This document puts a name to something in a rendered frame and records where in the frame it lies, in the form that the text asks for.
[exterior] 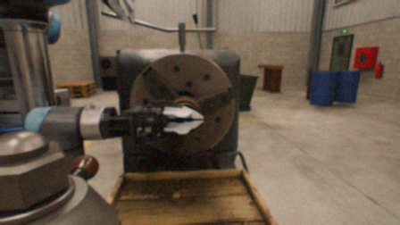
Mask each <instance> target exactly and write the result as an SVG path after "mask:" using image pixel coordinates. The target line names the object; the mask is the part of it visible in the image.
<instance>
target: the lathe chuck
mask: <svg viewBox="0 0 400 225"><path fill-rule="evenodd" d="M149 66H152V68H154V70H155V71H156V72H158V74H160V76H161V77H162V78H163V79H164V80H166V82H167V83H169V84H170V85H171V86H172V87H173V88H174V89H175V90H176V91H177V92H188V93H191V94H192V95H193V96H194V97H198V96H203V95H205V94H208V93H212V92H215V91H220V90H222V89H226V88H231V87H232V86H231V84H230V83H229V79H228V77H227V76H226V74H225V73H224V72H223V71H222V70H221V68H220V67H219V66H218V65H217V64H215V63H214V62H212V61H211V60H208V59H207V58H204V57H203V56H202V55H198V54H190V53H175V54H167V55H164V56H162V57H160V58H157V59H156V60H154V61H153V62H151V63H149V65H148V66H147V67H146V68H145V69H144V70H143V72H145V71H146V70H147V68H149ZM143 72H141V74H143ZM141 74H139V75H138V76H137V79H136V80H135V83H134V85H133V88H132V90H131V92H130V100H129V108H130V109H132V108H134V107H137V105H139V106H141V105H142V104H151V101H159V100H162V99H160V97H158V96H157V95H156V94H155V93H154V91H153V90H152V89H151V88H150V87H149V86H148V85H147V84H146V83H145V82H144V81H143V76H141ZM234 111H235V99H232V100H231V104H227V105H222V106H220V107H217V110H212V111H210V112H208V113H206V114H204V115H202V116H203V117H204V121H203V123H201V124H200V125H199V126H198V127H197V129H195V131H193V132H191V133H189V134H185V136H184V138H183V143H182V144H181V145H180V150H179V154H177V155H191V154H198V153H202V152H203V151H205V150H207V149H209V148H211V147H212V146H214V145H215V144H217V142H219V141H220V140H221V139H222V138H223V136H224V135H225V134H226V132H227V131H228V129H229V126H230V124H231V123H232V120H233V118H234ZM162 123H163V124H164V127H166V125H167V124H168V120H167V118H166V115H165V114H164V115H162ZM154 139H160V142H159V145H151V146H153V147H154V148H156V149H158V150H159V151H162V152H164V153H165V151H166V146H167V143H168V138H165V139H161V138H158V137H156V138H154Z"/></svg>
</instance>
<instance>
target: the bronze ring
mask: <svg viewBox="0 0 400 225"><path fill-rule="evenodd" d="M172 102H174V103H176V104H180V105H183V106H185V107H187V108H189V109H191V110H193V111H195V112H198V113H200V114H201V115H202V112H201V107H200V105H199V103H198V102H197V101H196V100H195V99H193V98H192V97H188V96H180V97H177V98H175V99H173V100H172ZM166 118H167V120H168V121H173V120H175V121H184V120H181V119H179V118H178V117H177V118H174V119H170V118H168V116H167V115H166Z"/></svg>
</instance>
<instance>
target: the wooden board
mask: <svg viewBox="0 0 400 225"><path fill-rule="evenodd" d="M127 174H128V175H127ZM127 174H125V173H122V174H121V175H120V176H121V178H119V179H118V180H117V183H116V184H115V186H114V187H113V188H112V193H110V195H109V196H108V198H107V202H108V203H109V204H111V205H112V207H114V209H115V210H116V211H117V212H118V218H119V220H121V225H155V224H156V225H226V224H224V222H227V223H228V225H235V224H234V223H236V225H241V222H242V223H243V222H246V221H247V222H249V223H246V225H277V222H276V221H275V220H274V218H273V216H272V215H271V212H270V211H269V210H268V211H267V209H269V206H267V204H266V203H264V199H263V198H262V196H261V195H260V192H259V191H258V189H257V187H256V186H255V184H254V182H253V181H252V179H251V177H250V176H249V173H248V172H247V171H246V170H245V169H243V170H213V171H208V170H206V171H154V172H150V173H149V172H141V173H134V174H132V173H127ZM217 178H218V179H217ZM237 178H240V180H243V181H240V180H237ZM176 179H178V180H177V181H176ZM198 179H199V181H198ZM206 179H210V180H207V182H206ZM221 179H222V180H224V181H222V180H221ZM226 179H227V180H228V182H226ZM230 179H232V180H233V181H234V180H235V183H234V182H232V181H231V182H232V184H230ZM152 180H153V181H154V182H153V181H152ZM158 180H159V181H158ZM164 180H165V182H164ZM167 180H168V182H166V181H167ZM173 180H174V181H175V183H174V181H173ZM183 180H185V181H183ZM190 180H191V182H189V181H190ZM156 181H157V184H153V183H155V182H156ZM181 181H182V182H183V183H182V182H181ZM194 181H195V182H194ZM236 181H238V184H239V186H235V187H234V186H233V184H237V182H236ZM131 182H132V183H133V184H132V185H131V186H132V187H133V188H134V189H132V188H130V186H128V184H129V183H131ZM139 182H140V183H139ZM149 182H151V185H150V183H149ZM160 182H161V183H160ZM215 182H217V183H215ZM241 182H242V183H241ZM127 183H128V184H127ZM135 183H136V184H135ZM142 183H143V185H144V186H143V185H142ZM145 183H146V184H145ZM159 183H160V184H159ZM163 183H164V184H163ZM167 183H168V184H167ZM189 183H191V184H190V185H191V186H190V185H189ZM193 183H194V184H196V186H195V185H194V184H193ZM219 183H220V184H219ZM134 184H135V185H134ZM166 184H167V185H166ZM224 184H225V186H226V187H224ZM126 185H127V187H129V188H130V190H131V191H129V192H128V191H127V189H129V188H127V189H126ZM139 185H140V186H141V187H140V186H139ZM147 185H149V186H150V187H148V186H147ZM159 185H161V186H159ZM186 185H187V186H186ZM199 185H201V186H199ZM211 185H218V186H216V187H217V188H215V186H211ZM240 185H241V186H240ZM116 186H118V187H119V188H117V187H116ZM193 186H194V187H193ZM220 186H221V188H220ZM172 187H174V188H172ZM177 187H179V188H177ZM188 187H189V188H188ZM197 187H199V188H197ZM204 187H205V188H204ZM149 188H150V189H151V190H150V189H149ZM156 188H159V189H160V188H161V189H162V190H160V192H159V193H156V191H155V195H154V193H153V194H152V193H150V192H154V190H158V191H159V189H156ZM176 188H177V189H176ZM208 188H209V189H216V190H209V189H208ZM143 189H144V191H143ZM148 189H149V190H148ZM152 189H153V191H152ZM185 189H186V190H187V191H186V190H185ZM189 189H190V190H189ZM191 189H193V190H192V191H191ZM199 189H201V190H199ZM207 189H208V190H207ZM123 190H124V191H123ZM147 190H148V193H149V195H148V194H147ZM164 190H166V193H165V191H164ZM172 190H174V191H176V192H174V191H172ZM179 190H181V191H179ZM184 190H185V192H183V191H184ZM196 190H197V191H196ZM205 190H206V192H205ZM243 190H244V191H243ZM247 190H248V191H247ZM125 191H127V192H128V194H129V195H127V196H126V198H125V194H124V193H125ZM132 191H133V193H135V194H133V193H132ZM134 191H136V192H134ZM142 191H143V192H142ZM190 191H191V192H192V193H190ZM195 191H196V193H194V192H195ZM211 191H212V192H211ZM215 191H217V192H215ZM226 191H227V192H226ZM239 192H241V193H239ZM138 193H140V194H138ZM172 193H174V195H173V194H172ZM208 193H212V194H211V195H208ZM219 193H224V195H222V194H219ZM235 193H236V194H235ZM121 194H124V195H121ZM151 194H152V196H150V195H151ZM214 194H215V195H214ZM143 195H145V198H146V199H143V198H144V197H143ZM237 195H238V196H237ZM242 195H243V196H242ZM121 196H122V197H121ZM148 196H150V197H151V198H150V197H148ZM159 196H162V197H159ZM120 197H121V198H120ZM147 197H148V198H147ZM156 197H158V198H159V199H158V198H157V199H155V198H156ZM232 197H233V198H232ZM140 198H142V199H140ZM243 199H245V200H243ZM120 200H124V202H123V201H122V202H121V201H120ZM141 200H142V201H141ZM147 200H148V203H147ZM252 200H254V201H252ZM130 201H131V202H130ZM139 201H140V202H139ZM229 201H230V202H231V203H230V202H229ZM118 202H119V203H118ZM250 202H253V203H252V204H249V203H250ZM141 204H142V205H143V206H142V205H141ZM146 204H147V206H146ZM249 205H250V206H249ZM253 205H254V207H253ZM117 206H118V207H117ZM131 208H134V209H133V210H130V209H131ZM251 208H252V209H251ZM226 209H227V210H226ZM129 210H130V211H129ZM221 210H222V212H221ZM250 210H252V211H250ZM127 211H128V212H127ZM152 214H154V215H152ZM232 214H233V215H234V216H232ZM131 215H132V217H131ZM258 215H259V219H260V220H256V219H257V218H255V219H254V217H257V216H258ZM230 216H231V218H232V219H231V218H230ZM163 218H164V219H163ZM123 219H124V220H123ZM225 219H226V220H225ZM238 219H239V221H238ZM252 221H254V222H252ZM255 221H256V222H255ZM258 221H259V223H258ZM262 222H263V224H260V223H262ZM243 225H245V224H244V223H243Z"/></svg>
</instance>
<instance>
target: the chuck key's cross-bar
mask: <svg viewBox="0 0 400 225"><path fill-rule="evenodd" d="M101 14H102V15H104V16H108V17H111V18H115V19H118V20H120V21H122V20H121V19H120V18H119V16H117V15H116V14H115V13H110V12H104V11H101ZM134 24H137V25H141V26H144V27H147V28H151V29H155V30H160V31H162V32H179V29H178V28H163V27H160V26H155V25H153V24H151V23H146V22H143V21H137V20H134ZM215 30H216V28H212V29H185V32H215Z"/></svg>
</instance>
